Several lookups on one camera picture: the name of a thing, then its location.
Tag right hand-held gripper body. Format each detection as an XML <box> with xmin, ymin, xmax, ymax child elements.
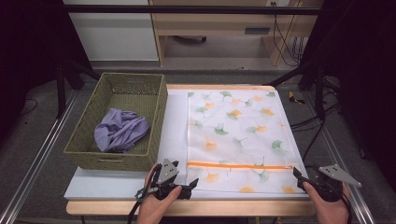
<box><xmin>311</xmin><ymin>163</ymin><xmax>362</xmax><ymax>203</ymax></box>

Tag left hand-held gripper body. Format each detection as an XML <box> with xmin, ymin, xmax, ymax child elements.
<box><xmin>151</xmin><ymin>158</ymin><xmax>192</xmax><ymax>201</ymax></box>

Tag purple garment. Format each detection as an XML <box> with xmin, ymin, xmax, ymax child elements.
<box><xmin>93</xmin><ymin>107</ymin><xmax>151</xmax><ymax>153</ymax></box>

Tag leaf print mesh laundry bag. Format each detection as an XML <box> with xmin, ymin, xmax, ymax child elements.
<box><xmin>186</xmin><ymin>90</ymin><xmax>307</xmax><ymax>194</ymax></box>

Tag green woven basket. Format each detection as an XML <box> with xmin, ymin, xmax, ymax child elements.
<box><xmin>64</xmin><ymin>72</ymin><xmax>169</xmax><ymax>173</ymax></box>

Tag person's right hand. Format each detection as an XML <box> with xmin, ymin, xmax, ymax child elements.
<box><xmin>303</xmin><ymin>181</ymin><xmax>351</xmax><ymax>224</ymax></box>

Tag person's left hand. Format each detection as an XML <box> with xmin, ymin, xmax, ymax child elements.
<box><xmin>136</xmin><ymin>164</ymin><xmax>183</xmax><ymax>224</ymax></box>

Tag wooden table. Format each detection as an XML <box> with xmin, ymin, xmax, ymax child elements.
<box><xmin>65</xmin><ymin>83</ymin><xmax>316</xmax><ymax>217</ymax></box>

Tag white board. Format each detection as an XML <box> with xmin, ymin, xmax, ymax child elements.
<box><xmin>64</xmin><ymin>88</ymin><xmax>311</xmax><ymax>201</ymax></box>

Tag yellow and black tool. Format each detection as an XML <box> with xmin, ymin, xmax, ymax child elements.
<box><xmin>288</xmin><ymin>91</ymin><xmax>306</xmax><ymax>106</ymax></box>

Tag black metal stand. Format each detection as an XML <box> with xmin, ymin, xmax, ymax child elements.
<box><xmin>267</xmin><ymin>62</ymin><xmax>327</xmax><ymax>121</ymax></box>
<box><xmin>55</xmin><ymin>59</ymin><xmax>101</xmax><ymax>119</ymax></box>

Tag dark curtain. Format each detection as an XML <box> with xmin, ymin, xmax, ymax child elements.
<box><xmin>0</xmin><ymin>0</ymin><xmax>92</xmax><ymax>141</ymax></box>
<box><xmin>300</xmin><ymin>0</ymin><xmax>396</xmax><ymax>191</ymax></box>

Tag black chair base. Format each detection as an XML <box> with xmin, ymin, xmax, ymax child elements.
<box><xmin>172</xmin><ymin>35</ymin><xmax>208</xmax><ymax>44</ymax></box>

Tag white cabinet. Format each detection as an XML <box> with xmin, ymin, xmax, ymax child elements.
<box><xmin>62</xmin><ymin>0</ymin><xmax>160</xmax><ymax>62</ymax></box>

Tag wooden desk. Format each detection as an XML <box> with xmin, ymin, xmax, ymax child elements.
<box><xmin>148</xmin><ymin>0</ymin><xmax>325</xmax><ymax>68</ymax></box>

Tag black horizontal bar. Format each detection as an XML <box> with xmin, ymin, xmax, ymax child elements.
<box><xmin>64</xmin><ymin>4</ymin><xmax>321</xmax><ymax>15</ymax></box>

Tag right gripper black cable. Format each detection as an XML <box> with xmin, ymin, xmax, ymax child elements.
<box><xmin>340</xmin><ymin>183</ymin><xmax>353</xmax><ymax>224</ymax></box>

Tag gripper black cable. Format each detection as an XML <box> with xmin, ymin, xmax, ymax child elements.
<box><xmin>340</xmin><ymin>183</ymin><xmax>353</xmax><ymax>224</ymax></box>
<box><xmin>126</xmin><ymin>163</ymin><xmax>163</xmax><ymax>224</ymax></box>

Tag aluminium rail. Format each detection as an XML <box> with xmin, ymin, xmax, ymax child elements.
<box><xmin>303</xmin><ymin>92</ymin><xmax>376</xmax><ymax>224</ymax></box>
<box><xmin>0</xmin><ymin>90</ymin><xmax>79</xmax><ymax>224</ymax></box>

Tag long black cable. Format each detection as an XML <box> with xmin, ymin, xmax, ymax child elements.
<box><xmin>303</xmin><ymin>118</ymin><xmax>325</xmax><ymax>171</ymax></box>

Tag black cable bundle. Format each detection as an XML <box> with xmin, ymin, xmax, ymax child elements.
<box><xmin>290</xmin><ymin>104</ymin><xmax>341</xmax><ymax>133</ymax></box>

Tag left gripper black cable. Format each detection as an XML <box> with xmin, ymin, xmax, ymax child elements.
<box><xmin>126</xmin><ymin>163</ymin><xmax>163</xmax><ymax>224</ymax></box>

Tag hanging black desk cables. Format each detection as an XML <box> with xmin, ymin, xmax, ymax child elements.
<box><xmin>273</xmin><ymin>14</ymin><xmax>305</xmax><ymax>67</ymax></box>

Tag thin black cable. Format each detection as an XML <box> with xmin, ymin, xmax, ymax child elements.
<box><xmin>18</xmin><ymin>98</ymin><xmax>39</xmax><ymax>117</ymax></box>

